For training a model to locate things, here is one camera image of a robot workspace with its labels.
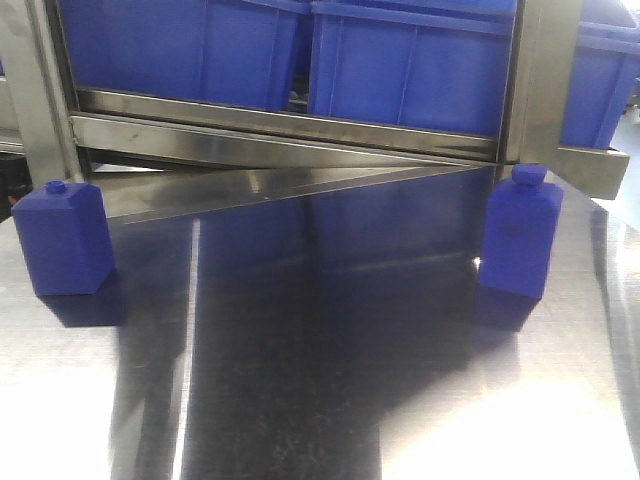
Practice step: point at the stainless steel shelf frame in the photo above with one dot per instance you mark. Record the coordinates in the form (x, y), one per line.
(59, 127)

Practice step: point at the blue plastic bin middle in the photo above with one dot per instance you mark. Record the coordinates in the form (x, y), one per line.
(436, 66)

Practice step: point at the blue bottle-shaped part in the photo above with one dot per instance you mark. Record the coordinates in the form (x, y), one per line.
(65, 240)
(521, 218)

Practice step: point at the blue plastic bin far right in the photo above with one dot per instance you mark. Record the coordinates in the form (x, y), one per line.
(606, 64)

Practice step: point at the blue plastic bin left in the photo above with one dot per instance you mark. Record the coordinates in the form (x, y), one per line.
(240, 53)

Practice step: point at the blue plastic bin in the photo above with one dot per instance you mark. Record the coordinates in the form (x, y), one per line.
(606, 64)
(240, 53)
(436, 66)

